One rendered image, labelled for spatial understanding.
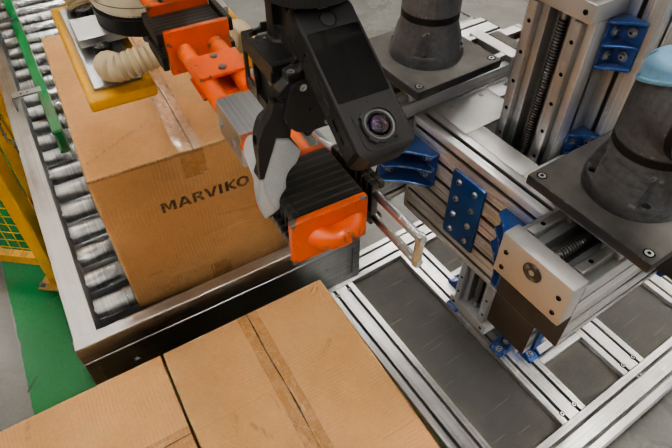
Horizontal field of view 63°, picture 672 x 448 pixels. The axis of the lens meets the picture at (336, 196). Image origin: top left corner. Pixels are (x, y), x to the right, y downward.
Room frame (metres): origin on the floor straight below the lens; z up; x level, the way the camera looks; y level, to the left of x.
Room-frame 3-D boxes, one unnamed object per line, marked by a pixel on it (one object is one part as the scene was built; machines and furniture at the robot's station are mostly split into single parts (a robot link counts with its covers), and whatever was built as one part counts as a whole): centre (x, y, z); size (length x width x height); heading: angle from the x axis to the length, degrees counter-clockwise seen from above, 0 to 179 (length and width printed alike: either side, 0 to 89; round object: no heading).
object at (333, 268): (0.78, 0.24, 0.48); 0.70 x 0.03 x 0.15; 121
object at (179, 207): (1.09, 0.42, 0.75); 0.60 x 0.40 x 0.40; 28
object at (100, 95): (0.84, 0.40, 1.17); 0.34 x 0.10 x 0.05; 29
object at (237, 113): (0.48, 0.09, 1.27); 0.07 x 0.07 x 0.04; 29
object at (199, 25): (0.66, 0.19, 1.28); 0.10 x 0.08 x 0.06; 119
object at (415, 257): (0.43, 0.00, 1.27); 0.31 x 0.03 x 0.05; 33
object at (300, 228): (0.36, 0.02, 1.27); 0.08 x 0.07 x 0.05; 29
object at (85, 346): (0.78, 0.24, 0.58); 0.70 x 0.03 x 0.06; 121
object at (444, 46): (1.03, -0.19, 1.09); 0.15 x 0.15 x 0.10
